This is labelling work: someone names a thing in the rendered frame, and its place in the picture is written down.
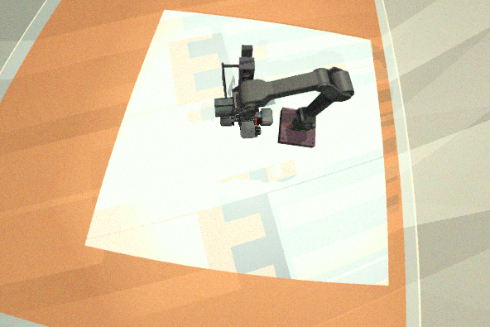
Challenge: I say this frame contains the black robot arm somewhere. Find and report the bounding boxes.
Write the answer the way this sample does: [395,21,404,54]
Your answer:
[214,66,355,139]

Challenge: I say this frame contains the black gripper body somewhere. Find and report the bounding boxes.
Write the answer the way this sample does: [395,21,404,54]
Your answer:
[220,108,273,127]

